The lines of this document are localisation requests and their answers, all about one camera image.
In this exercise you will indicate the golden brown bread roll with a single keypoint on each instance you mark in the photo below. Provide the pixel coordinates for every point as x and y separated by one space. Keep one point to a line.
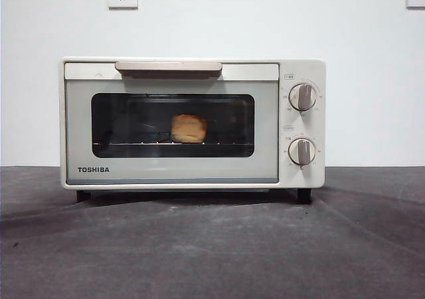
188 129

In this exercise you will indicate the white Toshiba toaster oven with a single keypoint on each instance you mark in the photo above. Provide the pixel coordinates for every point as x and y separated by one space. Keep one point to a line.
299 126

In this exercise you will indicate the temperature knob with beige grip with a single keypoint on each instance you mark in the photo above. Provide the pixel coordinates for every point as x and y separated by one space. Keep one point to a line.
302 97

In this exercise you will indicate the timer knob with beige grip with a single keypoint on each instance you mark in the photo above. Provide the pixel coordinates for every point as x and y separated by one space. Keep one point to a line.
301 151

